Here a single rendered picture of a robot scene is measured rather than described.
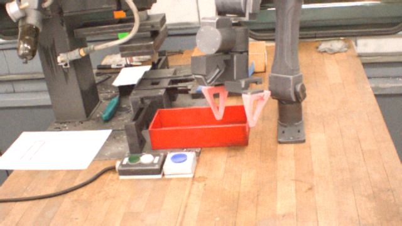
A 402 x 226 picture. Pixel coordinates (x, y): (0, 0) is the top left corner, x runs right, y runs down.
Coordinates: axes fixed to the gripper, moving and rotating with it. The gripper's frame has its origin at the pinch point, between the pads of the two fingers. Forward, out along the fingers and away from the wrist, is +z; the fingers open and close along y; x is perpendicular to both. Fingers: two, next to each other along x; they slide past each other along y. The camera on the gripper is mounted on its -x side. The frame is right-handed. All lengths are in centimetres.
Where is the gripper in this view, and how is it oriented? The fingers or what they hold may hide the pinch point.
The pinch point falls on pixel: (235, 118)
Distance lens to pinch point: 108.7
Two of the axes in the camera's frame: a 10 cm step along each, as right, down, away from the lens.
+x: 7.4, -1.5, 6.6
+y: 6.8, 1.4, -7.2
